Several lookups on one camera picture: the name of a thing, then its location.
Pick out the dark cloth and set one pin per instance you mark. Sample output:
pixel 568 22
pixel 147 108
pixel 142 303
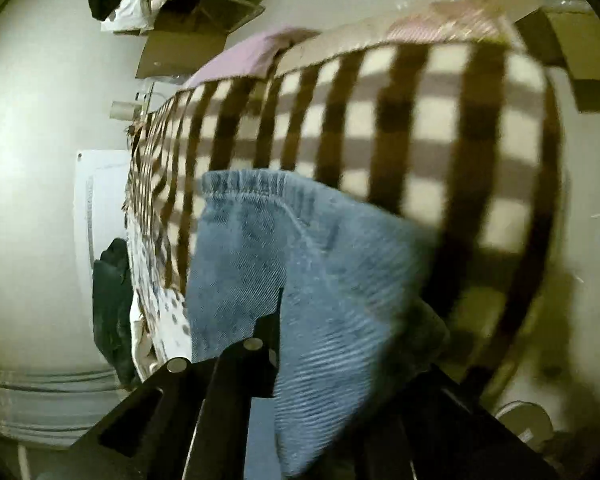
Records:
pixel 111 305

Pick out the cardboard box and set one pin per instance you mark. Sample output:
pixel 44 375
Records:
pixel 200 25

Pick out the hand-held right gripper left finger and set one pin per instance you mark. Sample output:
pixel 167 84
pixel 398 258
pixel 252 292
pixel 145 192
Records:
pixel 266 331

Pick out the white spotted sheet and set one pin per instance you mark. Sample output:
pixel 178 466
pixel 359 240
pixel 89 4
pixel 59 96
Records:
pixel 155 305

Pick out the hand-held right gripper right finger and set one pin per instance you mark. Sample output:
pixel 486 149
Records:
pixel 432 427

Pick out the blue denim pants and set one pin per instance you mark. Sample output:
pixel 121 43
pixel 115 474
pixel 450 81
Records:
pixel 325 285

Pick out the brown checkered blanket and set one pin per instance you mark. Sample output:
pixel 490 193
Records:
pixel 380 125

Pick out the pink cloth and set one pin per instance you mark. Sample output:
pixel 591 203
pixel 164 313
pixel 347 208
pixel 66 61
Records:
pixel 240 55

